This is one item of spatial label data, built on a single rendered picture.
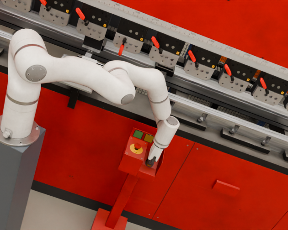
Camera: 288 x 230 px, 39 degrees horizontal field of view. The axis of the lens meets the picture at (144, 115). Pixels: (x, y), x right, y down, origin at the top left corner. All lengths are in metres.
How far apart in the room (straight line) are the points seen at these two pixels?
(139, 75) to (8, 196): 0.76
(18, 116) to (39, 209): 1.24
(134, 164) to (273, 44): 0.93
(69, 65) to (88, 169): 1.16
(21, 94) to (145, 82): 0.50
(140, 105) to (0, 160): 0.90
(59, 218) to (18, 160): 1.11
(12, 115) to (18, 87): 0.13
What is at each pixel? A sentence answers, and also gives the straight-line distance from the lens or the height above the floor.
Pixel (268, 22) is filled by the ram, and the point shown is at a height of 1.57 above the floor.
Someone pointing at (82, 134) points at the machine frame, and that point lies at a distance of 2.38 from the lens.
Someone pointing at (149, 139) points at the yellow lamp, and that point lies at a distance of 2.20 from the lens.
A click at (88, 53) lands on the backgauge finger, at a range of 2.33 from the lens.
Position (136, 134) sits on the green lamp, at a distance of 2.19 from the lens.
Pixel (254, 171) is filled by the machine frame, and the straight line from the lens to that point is 2.46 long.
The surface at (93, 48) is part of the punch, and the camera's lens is 2.22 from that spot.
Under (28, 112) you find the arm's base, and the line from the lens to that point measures 1.59.
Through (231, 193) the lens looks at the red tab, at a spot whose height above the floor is 0.57.
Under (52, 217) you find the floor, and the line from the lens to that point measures 2.72.
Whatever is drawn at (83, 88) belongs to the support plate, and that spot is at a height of 1.00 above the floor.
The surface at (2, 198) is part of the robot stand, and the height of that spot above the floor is 0.69.
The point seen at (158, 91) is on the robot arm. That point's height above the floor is 1.26.
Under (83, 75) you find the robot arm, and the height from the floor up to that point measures 1.33.
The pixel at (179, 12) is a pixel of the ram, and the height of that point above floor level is 1.46.
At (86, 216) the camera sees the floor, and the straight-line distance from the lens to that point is 2.77.
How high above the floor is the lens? 2.16
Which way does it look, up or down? 35 degrees down
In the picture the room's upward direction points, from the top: 24 degrees clockwise
